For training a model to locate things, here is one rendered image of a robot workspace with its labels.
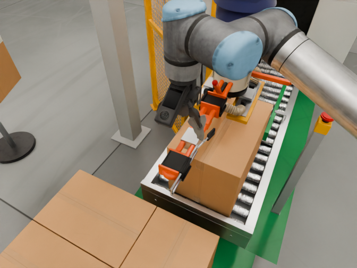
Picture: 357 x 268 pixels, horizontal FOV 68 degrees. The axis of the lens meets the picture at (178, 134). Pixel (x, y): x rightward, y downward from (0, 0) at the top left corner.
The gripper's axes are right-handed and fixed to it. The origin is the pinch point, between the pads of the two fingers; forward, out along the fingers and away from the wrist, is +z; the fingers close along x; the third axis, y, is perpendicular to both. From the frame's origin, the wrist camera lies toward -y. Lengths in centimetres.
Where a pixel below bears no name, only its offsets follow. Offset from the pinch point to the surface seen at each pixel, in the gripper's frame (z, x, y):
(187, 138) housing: 12.8, 1.5, 10.3
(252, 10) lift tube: -20, -4, 49
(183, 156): 11.9, -1.1, 1.6
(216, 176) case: 53, -8, 27
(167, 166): 12.0, 1.9, -4.3
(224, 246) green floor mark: 141, -22, 33
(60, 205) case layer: 87, 73, -11
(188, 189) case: 76, 7, 28
